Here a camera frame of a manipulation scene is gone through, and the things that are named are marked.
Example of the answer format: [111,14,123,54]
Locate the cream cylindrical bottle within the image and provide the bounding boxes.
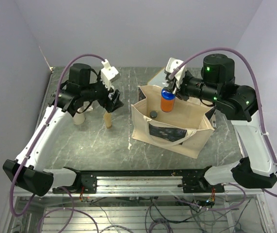
[73,107,85,125]

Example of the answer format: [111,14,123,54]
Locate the orange blue spray bottle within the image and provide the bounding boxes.
[161,88,175,113]

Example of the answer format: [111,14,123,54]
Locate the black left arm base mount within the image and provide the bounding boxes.
[51,168,98,194]

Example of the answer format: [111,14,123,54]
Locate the beige squeeze tube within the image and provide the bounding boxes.
[103,112,112,129]

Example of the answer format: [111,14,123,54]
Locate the clear bottle with dark cap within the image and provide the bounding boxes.
[149,111,158,119]

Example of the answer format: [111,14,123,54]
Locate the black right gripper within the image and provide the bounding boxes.
[164,72,221,103]

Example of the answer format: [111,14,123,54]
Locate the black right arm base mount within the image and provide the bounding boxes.
[176,166,225,193]

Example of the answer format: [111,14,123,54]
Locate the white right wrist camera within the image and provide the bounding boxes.
[164,57,187,88]

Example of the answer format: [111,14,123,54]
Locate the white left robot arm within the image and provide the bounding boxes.
[2,61,123,197]

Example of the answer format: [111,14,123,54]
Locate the aluminium front frame rail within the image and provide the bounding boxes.
[9,176,265,197]

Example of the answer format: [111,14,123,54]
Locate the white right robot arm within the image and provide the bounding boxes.
[164,53,277,192]

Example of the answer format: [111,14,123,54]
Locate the cream canvas tote bag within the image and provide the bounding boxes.
[131,85,214,159]

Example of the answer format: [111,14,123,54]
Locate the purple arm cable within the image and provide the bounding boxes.
[9,54,106,233]
[168,47,277,211]

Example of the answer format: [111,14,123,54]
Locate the yellow-framed small whiteboard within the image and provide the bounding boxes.
[147,68,168,87]

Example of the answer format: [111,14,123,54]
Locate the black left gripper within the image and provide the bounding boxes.
[81,70,124,113]

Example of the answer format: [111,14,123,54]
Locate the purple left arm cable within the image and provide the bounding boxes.
[9,54,106,233]

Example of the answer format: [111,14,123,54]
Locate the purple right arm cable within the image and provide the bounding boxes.
[168,47,277,211]

